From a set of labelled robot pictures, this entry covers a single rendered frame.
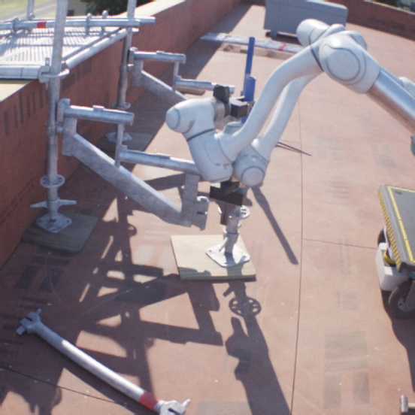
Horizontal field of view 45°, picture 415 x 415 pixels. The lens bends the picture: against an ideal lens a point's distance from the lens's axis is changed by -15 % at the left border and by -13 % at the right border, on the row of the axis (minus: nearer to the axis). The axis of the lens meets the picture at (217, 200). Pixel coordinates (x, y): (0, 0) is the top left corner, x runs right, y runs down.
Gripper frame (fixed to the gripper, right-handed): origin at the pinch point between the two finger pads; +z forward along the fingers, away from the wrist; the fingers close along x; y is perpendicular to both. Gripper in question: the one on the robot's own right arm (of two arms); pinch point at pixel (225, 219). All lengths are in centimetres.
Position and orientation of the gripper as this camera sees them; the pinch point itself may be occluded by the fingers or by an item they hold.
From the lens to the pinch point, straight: 215.9
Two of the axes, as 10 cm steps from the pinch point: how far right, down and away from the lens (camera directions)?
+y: 3.8, -3.9, 8.4
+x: -9.2, -2.6, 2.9
